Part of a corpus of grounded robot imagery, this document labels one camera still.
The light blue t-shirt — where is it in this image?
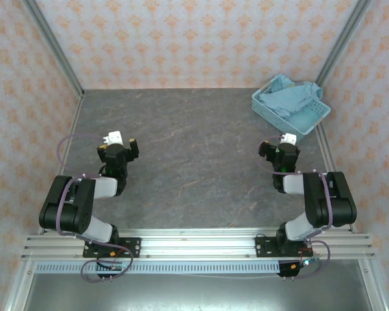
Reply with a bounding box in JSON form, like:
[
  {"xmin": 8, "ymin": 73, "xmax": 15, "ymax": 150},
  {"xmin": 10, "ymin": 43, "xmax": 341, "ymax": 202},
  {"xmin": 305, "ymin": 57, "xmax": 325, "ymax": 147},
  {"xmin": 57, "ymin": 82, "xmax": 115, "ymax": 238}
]
[{"xmin": 258, "ymin": 73, "xmax": 324, "ymax": 118}]

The light blue plastic basket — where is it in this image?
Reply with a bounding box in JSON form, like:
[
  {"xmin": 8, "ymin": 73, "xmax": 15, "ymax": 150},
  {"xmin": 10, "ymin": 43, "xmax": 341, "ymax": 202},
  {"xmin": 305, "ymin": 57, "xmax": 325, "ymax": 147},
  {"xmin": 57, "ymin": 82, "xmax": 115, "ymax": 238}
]
[{"xmin": 252, "ymin": 77, "xmax": 331, "ymax": 137}]

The grey metal panel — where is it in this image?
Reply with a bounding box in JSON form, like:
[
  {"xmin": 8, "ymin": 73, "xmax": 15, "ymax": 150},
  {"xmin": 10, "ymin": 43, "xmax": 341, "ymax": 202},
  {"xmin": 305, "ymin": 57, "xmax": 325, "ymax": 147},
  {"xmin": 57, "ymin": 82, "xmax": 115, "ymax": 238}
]
[{"xmin": 19, "ymin": 272, "xmax": 379, "ymax": 311}]

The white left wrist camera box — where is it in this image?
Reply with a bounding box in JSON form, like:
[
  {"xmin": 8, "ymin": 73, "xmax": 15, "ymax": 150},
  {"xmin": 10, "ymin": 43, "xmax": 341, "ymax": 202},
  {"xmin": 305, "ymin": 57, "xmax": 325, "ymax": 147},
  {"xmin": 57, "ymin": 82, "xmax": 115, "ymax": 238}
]
[{"xmin": 102, "ymin": 130, "xmax": 124, "ymax": 146}]

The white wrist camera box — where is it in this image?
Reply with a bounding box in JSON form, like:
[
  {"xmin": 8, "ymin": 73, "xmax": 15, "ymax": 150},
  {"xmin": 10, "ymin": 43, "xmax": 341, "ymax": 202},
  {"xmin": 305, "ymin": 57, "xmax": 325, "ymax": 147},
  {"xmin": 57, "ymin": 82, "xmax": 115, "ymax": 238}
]
[
  {"xmin": 280, "ymin": 132, "xmax": 298, "ymax": 146},
  {"xmin": 102, "ymin": 130, "xmax": 124, "ymax": 146}
]

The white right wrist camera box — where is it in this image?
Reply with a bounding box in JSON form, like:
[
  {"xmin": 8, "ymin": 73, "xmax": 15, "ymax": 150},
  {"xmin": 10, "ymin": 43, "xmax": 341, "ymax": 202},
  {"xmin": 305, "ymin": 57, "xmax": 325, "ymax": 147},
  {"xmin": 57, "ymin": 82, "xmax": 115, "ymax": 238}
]
[{"xmin": 280, "ymin": 132, "xmax": 298, "ymax": 146}]

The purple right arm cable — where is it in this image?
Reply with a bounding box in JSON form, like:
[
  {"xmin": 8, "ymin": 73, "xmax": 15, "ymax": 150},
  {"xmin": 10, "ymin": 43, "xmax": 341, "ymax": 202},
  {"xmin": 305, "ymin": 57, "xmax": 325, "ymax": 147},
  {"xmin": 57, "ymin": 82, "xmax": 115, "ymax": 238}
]
[{"xmin": 256, "ymin": 135, "xmax": 331, "ymax": 280}]

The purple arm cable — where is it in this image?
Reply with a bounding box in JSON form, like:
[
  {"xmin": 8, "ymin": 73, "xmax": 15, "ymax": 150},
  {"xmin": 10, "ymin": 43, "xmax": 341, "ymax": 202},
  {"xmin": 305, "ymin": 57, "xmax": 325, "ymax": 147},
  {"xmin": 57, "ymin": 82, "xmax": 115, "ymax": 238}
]
[
  {"xmin": 256, "ymin": 135, "xmax": 331, "ymax": 280},
  {"xmin": 53, "ymin": 133, "xmax": 134, "ymax": 283}
]

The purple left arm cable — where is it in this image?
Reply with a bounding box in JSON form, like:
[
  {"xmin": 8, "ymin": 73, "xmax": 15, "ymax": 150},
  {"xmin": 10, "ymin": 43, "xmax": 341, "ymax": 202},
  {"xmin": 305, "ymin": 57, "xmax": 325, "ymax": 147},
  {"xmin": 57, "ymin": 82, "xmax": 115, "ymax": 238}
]
[{"xmin": 53, "ymin": 133, "xmax": 134, "ymax": 283}]

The aluminium base rail beam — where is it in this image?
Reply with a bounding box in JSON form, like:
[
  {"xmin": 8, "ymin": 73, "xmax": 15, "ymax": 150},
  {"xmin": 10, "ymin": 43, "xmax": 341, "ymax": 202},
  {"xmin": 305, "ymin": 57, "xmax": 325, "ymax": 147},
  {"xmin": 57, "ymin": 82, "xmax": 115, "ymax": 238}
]
[{"xmin": 21, "ymin": 228, "xmax": 375, "ymax": 260}]

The aluminium frame post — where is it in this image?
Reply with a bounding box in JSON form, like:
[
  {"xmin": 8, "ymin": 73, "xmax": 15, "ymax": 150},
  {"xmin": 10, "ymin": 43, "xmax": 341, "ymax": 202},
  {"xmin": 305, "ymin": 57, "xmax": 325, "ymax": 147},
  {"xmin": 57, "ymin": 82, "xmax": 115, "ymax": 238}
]
[
  {"xmin": 21, "ymin": 0, "xmax": 86, "ymax": 100},
  {"xmin": 311, "ymin": 0, "xmax": 373, "ymax": 93}
]

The grey slotted cable duct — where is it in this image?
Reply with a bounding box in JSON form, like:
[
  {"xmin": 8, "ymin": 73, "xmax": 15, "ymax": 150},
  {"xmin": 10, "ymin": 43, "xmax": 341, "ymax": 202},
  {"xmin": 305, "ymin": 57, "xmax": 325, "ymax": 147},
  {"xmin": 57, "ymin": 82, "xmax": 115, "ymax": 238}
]
[{"xmin": 34, "ymin": 261, "xmax": 281, "ymax": 275}]

